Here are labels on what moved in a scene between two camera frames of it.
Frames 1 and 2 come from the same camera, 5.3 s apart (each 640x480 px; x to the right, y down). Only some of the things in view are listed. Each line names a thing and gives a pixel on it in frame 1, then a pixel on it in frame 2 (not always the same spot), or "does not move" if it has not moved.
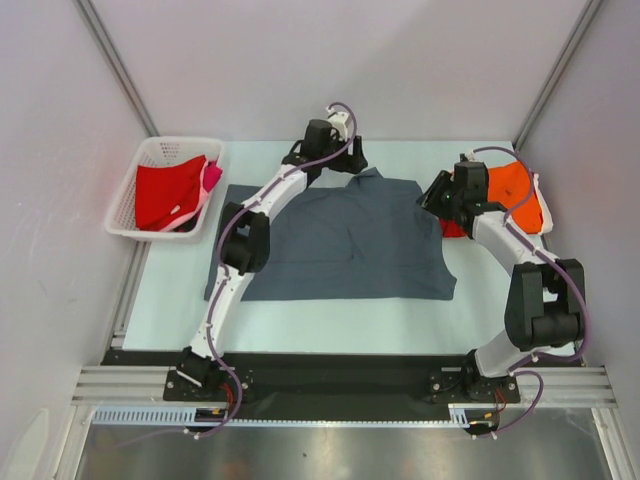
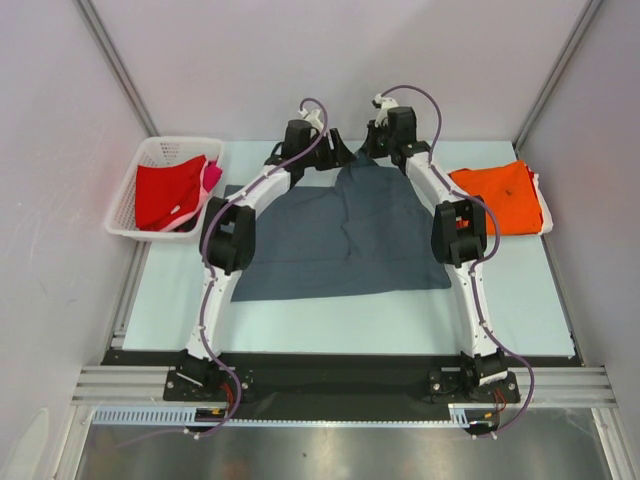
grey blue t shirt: (356, 237) does not move
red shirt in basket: (164, 194) does not move
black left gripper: (354, 162) -> (341, 155)
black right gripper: (436, 192) -> (375, 142)
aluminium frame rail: (125, 386) does not move
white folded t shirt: (547, 218) does not move
